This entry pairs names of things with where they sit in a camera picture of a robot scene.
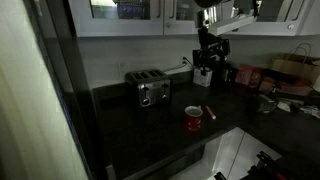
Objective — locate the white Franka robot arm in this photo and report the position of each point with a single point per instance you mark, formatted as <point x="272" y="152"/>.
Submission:
<point x="230" y="24"/>

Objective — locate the white crumpled packet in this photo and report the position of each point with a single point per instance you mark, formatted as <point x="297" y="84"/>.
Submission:
<point x="311" y="111"/>

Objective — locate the dark glass jar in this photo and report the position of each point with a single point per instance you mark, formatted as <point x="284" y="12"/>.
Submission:
<point x="266" y="104"/>

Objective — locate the white cabinet door with glass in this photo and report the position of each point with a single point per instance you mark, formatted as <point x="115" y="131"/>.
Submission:
<point x="120" y="16"/>
<point x="283" y="16"/>
<point x="180" y="16"/>

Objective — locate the small white wrapper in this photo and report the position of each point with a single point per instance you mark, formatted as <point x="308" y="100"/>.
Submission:
<point x="283" y="106"/>

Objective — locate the white patterned utensil holder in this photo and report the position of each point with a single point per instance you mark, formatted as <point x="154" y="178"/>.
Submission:
<point x="202" y="79"/>

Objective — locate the brown cardboard box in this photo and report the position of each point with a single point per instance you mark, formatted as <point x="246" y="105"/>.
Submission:
<point x="283" y="86"/>

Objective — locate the white lower drawer fronts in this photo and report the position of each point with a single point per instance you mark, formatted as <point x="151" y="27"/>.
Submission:
<point x="230" y="156"/>

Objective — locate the dark tall side panel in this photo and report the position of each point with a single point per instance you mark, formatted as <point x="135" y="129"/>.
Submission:
<point x="63" y="86"/>

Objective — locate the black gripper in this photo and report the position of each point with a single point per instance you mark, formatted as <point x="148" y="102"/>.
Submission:
<point x="213" y="51"/>

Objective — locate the red cardboard box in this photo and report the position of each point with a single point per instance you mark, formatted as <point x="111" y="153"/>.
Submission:
<point x="247" y="76"/>

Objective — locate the silver four-slot toaster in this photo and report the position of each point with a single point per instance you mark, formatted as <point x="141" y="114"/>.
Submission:
<point x="150" y="88"/>

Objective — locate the red mug with white interior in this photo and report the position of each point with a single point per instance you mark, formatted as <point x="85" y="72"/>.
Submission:
<point x="193" y="118"/>

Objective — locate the white wall outlet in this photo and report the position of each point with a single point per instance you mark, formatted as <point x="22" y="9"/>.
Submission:
<point x="122" y="67"/>

